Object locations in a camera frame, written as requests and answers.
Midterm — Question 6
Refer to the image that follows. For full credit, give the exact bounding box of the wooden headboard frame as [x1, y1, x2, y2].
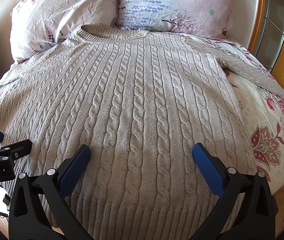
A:
[248, 0, 284, 89]

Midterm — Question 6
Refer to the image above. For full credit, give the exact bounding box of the beige cable knit sweater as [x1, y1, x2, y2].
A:
[0, 24, 284, 240]

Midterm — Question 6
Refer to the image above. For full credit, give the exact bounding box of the blue lavender print pillow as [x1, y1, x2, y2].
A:
[117, 0, 232, 41]

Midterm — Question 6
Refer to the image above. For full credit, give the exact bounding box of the white headboard panel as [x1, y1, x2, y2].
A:
[226, 0, 259, 49]

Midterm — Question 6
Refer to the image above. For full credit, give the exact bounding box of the pink floral pillow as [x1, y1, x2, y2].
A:
[9, 0, 117, 62]

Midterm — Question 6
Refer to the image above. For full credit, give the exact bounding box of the floral bed sheet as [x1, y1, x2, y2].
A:
[186, 34, 284, 193]

